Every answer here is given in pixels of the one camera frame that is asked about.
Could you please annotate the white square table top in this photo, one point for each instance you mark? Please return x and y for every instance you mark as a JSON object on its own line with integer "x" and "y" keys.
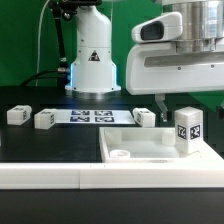
{"x": 148, "y": 145}

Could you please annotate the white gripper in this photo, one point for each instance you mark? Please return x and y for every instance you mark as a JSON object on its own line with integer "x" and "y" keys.
{"x": 171, "y": 55}

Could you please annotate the white sheet with tags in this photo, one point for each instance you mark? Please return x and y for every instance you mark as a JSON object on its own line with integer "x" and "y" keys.
{"x": 94, "y": 116}

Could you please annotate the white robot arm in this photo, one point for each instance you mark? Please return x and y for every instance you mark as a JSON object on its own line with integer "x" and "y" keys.
{"x": 93, "y": 74}

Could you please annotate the white U-shaped obstacle fence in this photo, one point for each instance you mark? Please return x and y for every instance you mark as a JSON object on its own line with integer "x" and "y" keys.
{"x": 188, "y": 174}

